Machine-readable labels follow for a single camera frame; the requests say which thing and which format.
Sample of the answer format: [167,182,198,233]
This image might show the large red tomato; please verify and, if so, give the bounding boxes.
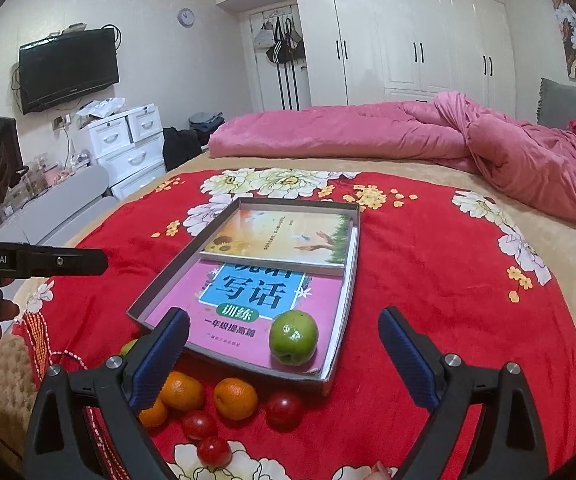
[265,391,305,432]

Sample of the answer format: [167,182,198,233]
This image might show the red floral blanket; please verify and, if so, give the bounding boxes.
[10,167,576,480]

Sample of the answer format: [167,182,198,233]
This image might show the grey headboard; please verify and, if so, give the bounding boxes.
[538,77,576,133]

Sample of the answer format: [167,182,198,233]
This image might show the person's left hand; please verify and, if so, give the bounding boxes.
[0,285,21,366]

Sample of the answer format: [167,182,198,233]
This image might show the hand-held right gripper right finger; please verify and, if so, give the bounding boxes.
[378,306,551,480]

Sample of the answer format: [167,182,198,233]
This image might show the dark hanging bag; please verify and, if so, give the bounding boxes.
[288,17,309,66]

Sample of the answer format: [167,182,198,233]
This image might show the large green apple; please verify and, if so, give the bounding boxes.
[269,310,319,367]

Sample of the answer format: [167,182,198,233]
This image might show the pink cover book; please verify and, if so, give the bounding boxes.
[144,260,346,376]

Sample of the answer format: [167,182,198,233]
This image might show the clear storage boxes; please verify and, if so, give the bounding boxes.
[0,150,93,211]

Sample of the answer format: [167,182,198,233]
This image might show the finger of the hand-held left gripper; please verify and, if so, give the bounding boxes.
[30,247,109,277]

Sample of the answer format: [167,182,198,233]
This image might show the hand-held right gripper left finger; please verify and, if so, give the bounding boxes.
[26,306,192,480]

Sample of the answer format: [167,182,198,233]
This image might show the black wall television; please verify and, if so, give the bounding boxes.
[19,28,120,115]

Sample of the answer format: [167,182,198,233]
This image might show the black striped hanging bag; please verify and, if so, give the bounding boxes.
[266,17,293,66]

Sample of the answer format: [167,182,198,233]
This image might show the sunflower cover book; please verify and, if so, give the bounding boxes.
[201,206,359,267]

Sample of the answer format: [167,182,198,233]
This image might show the white door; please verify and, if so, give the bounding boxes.
[248,5,311,111]

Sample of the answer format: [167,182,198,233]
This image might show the white plastic bag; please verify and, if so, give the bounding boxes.
[75,97,128,121]

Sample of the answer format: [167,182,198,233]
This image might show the white wardrobe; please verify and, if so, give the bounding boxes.
[213,0,516,111]

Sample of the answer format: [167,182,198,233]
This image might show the grey hanging bag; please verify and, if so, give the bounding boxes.
[255,21,276,51]

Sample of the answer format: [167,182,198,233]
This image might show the grey shallow cardboard box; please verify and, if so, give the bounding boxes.
[126,196,363,397]

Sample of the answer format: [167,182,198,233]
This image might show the orange mandarin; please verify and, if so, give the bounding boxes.
[214,377,259,421]
[160,371,206,412]
[138,396,170,428]

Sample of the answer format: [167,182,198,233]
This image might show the white drawer cabinet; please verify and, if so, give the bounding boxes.
[85,104,166,201]

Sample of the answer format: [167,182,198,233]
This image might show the pink quilt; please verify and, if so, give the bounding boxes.
[208,92,576,226]

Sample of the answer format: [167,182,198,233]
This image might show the grey padded bench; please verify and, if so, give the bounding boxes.
[0,165,118,248]

